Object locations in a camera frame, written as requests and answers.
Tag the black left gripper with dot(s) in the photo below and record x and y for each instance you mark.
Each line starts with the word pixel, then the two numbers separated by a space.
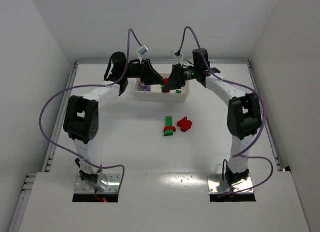
pixel 145 71

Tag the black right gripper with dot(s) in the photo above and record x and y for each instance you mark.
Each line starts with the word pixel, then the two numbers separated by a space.
pixel 180 73

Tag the purple flower lego brick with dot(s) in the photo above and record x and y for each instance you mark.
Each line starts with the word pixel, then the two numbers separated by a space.
pixel 148 89

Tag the green red lego bricks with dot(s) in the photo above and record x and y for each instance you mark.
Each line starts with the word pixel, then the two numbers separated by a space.
pixel 166 80

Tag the red rounded lego brick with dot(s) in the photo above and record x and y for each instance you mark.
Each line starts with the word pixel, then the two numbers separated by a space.
pixel 185 124

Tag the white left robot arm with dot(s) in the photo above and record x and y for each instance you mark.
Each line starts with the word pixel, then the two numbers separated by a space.
pixel 81 121

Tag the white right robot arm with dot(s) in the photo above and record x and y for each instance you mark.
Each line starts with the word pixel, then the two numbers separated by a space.
pixel 243 116

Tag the white compartment tray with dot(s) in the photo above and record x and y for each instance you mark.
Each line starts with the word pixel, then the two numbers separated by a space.
pixel 155 95

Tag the green number lego brick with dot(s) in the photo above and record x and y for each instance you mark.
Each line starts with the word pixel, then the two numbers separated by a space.
pixel 168 121

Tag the red green rounded lego stack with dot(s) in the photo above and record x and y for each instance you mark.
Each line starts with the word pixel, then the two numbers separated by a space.
pixel 169 130

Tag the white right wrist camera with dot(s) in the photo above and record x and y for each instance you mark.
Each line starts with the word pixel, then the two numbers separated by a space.
pixel 178 56

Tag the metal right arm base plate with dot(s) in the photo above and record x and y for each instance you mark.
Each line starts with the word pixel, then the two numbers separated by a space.
pixel 216 185

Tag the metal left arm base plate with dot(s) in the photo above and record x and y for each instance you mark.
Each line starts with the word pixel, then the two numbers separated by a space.
pixel 106 184

